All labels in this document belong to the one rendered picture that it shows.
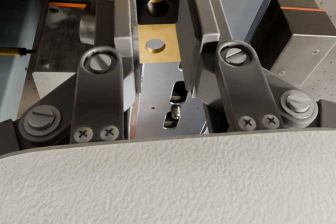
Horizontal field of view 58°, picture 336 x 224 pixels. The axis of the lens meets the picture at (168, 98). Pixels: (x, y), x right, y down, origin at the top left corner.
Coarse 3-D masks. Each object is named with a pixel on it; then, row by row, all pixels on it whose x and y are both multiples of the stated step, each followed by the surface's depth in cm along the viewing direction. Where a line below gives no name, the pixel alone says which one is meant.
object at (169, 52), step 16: (144, 0) 12; (160, 0) 13; (176, 0) 12; (144, 16) 12; (160, 16) 12; (176, 16) 12; (144, 32) 14; (160, 32) 14; (144, 48) 15; (160, 48) 15; (176, 48) 15
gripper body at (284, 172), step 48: (96, 144) 6; (144, 144) 6; (192, 144) 6; (240, 144) 6; (288, 144) 6; (0, 192) 6; (48, 192) 5; (96, 192) 5; (144, 192) 5; (192, 192) 6; (240, 192) 6; (288, 192) 6
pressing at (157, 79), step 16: (224, 0) 42; (240, 0) 42; (256, 0) 42; (240, 16) 44; (256, 16) 45; (240, 32) 47; (144, 64) 51; (160, 64) 51; (176, 64) 52; (144, 80) 54; (160, 80) 55; (176, 80) 55; (144, 96) 58; (160, 96) 59; (144, 112) 63; (160, 112) 63; (192, 112) 65; (128, 128) 68; (144, 128) 68; (160, 128) 69; (176, 128) 70; (192, 128) 70
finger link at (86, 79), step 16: (96, 48) 9; (112, 48) 9; (80, 64) 8; (96, 64) 8; (112, 64) 9; (80, 80) 8; (96, 80) 8; (112, 80) 8; (80, 96) 8; (96, 96) 8; (112, 96) 8; (80, 112) 7; (96, 112) 7; (112, 112) 7; (80, 128) 7; (96, 128) 7; (112, 128) 7
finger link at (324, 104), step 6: (318, 102) 9; (324, 102) 9; (330, 102) 9; (318, 108) 9; (324, 108) 9; (330, 108) 9; (318, 114) 9; (324, 114) 9; (330, 114) 9; (318, 120) 9; (324, 120) 8; (330, 120) 8; (306, 126) 8; (312, 126) 8; (318, 126) 8; (324, 126) 8; (330, 126) 8
